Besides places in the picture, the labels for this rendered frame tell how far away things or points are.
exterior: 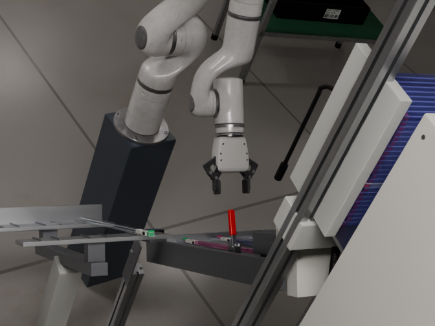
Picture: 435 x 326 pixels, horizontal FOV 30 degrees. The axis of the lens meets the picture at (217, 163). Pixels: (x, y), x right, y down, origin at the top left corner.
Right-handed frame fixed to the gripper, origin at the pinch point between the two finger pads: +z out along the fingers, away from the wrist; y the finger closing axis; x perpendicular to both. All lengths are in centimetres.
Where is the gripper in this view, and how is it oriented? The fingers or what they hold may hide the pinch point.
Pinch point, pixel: (231, 190)
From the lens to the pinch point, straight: 227.9
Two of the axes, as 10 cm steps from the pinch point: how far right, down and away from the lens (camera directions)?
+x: 4.6, -0.5, -8.9
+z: 0.3, 10.0, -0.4
